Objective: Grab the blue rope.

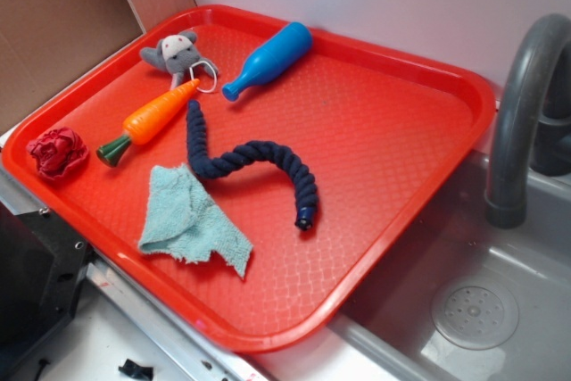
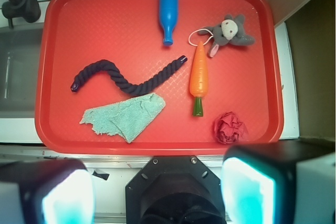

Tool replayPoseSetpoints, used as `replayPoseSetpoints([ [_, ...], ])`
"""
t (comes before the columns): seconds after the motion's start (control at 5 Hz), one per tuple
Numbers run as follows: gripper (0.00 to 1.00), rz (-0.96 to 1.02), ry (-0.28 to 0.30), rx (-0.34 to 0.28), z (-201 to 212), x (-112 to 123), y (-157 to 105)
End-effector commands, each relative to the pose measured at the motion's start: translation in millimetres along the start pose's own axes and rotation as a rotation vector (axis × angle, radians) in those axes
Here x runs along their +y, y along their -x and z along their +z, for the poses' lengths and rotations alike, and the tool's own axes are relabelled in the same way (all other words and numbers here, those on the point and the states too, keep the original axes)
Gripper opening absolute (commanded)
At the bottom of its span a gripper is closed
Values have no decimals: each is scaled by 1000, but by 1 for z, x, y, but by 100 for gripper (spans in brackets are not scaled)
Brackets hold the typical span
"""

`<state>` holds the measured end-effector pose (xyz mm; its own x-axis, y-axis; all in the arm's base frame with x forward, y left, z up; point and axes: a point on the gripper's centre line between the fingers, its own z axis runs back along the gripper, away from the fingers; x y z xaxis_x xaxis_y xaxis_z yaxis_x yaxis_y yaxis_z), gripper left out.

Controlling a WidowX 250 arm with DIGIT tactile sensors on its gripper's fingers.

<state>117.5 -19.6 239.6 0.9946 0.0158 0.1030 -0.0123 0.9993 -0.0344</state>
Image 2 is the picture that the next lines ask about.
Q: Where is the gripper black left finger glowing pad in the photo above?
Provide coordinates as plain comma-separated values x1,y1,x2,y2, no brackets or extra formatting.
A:
1,159,96,223

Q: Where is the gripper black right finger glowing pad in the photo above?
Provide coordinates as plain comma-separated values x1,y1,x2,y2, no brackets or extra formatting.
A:
220,140,335,223

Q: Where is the crumpled red paper ball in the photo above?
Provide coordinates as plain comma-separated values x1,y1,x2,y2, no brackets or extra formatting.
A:
214,112,249,144

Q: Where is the light green microfibre cloth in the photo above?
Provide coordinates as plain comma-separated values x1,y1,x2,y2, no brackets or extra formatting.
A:
79,93,166,143

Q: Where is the orange toy carrot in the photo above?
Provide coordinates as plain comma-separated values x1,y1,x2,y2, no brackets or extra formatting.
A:
189,41,209,117

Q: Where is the steel sink basin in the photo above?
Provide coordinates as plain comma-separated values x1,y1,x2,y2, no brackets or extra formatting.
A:
1,23,44,118

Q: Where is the red plastic tray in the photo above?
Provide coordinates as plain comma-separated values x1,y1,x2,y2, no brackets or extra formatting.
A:
35,0,284,156

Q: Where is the grey plush bunny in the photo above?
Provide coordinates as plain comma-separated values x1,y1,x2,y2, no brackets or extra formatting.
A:
188,14,255,58

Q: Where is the dark sink faucet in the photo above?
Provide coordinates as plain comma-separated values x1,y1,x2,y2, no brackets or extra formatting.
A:
1,0,41,29

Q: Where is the blue plastic bottle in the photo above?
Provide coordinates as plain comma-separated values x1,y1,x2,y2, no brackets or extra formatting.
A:
159,0,179,46

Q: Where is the dark blue twisted rope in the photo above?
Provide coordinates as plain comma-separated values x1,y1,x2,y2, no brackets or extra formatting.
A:
70,55,188,97

